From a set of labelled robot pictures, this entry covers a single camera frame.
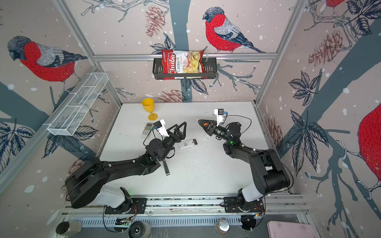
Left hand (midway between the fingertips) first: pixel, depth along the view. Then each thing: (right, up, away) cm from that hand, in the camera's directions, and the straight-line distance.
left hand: (182, 125), depth 74 cm
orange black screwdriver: (+11, +1, +4) cm, 12 cm away
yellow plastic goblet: (-26, +12, +27) cm, 39 cm away
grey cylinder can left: (-47, -43, -12) cm, 65 cm away
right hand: (+7, -1, +5) cm, 9 cm away
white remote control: (+1, -14, +21) cm, 26 cm away
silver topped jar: (+18, -40, -14) cm, 46 cm away
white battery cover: (+13, -6, 0) cm, 14 cm away
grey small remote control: (-27, -5, +30) cm, 41 cm away
